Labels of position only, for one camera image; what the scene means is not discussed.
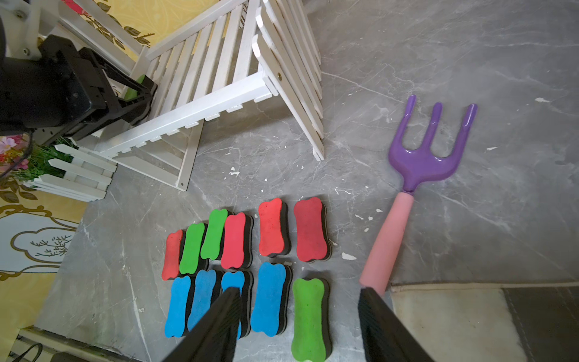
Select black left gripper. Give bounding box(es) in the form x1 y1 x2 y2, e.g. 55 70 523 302
1 36 157 140

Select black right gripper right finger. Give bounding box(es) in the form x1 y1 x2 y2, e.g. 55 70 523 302
358 287 434 362

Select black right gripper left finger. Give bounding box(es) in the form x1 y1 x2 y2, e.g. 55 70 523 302
164 287 241 361

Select blue eraser bottom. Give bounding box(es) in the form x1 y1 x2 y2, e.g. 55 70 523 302
164 275 191 338
250 262 292 337
221 270 253 339
187 269 223 332

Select green eraser bottom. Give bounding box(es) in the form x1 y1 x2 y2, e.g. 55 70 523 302
124 74 146 101
291 278 332 361

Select green eraser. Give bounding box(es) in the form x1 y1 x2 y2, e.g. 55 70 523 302
291 278 332 361
179 223 209 275
124 74 146 101
201 209 230 260

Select green eraser top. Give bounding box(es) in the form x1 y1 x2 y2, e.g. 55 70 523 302
179 223 209 275
201 209 230 260

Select white slatted wooden shelf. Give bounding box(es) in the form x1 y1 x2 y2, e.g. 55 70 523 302
59 0 324 191

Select artificial flowers in white planter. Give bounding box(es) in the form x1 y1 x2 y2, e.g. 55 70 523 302
1 134 117 204

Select purple garden fork pink handle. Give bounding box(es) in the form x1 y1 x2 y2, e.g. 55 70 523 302
359 94 478 296

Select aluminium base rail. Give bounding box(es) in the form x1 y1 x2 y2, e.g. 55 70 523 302
4 327 139 361

